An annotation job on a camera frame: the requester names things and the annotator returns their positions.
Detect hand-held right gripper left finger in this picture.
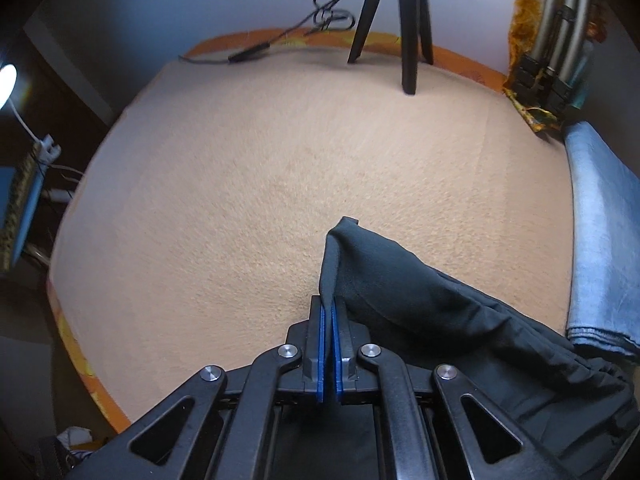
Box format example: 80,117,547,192
62,295,328,480

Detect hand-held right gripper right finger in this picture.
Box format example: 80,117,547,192
330,296,586,480

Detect dark grey pants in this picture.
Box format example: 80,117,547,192
272,216,633,480

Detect peach fleece blanket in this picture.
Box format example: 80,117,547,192
47,47,576,433

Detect white cloth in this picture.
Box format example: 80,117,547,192
55,425,94,449

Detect folded blue jeans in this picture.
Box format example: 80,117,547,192
562,121,640,359

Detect orange bed sheet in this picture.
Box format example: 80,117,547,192
47,30,512,434

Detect blue plastic chair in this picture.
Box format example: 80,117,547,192
0,165,49,274

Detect black tripod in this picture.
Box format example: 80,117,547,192
346,0,435,96

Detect leopard print cushion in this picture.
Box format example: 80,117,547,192
0,146,46,272

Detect orange patterned curtain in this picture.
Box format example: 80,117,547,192
501,0,568,137

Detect grey metal tube rack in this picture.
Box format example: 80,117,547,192
515,0,609,117

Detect white clamp lamp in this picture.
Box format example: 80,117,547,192
0,60,62,165

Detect black cable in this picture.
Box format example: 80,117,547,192
179,0,357,67

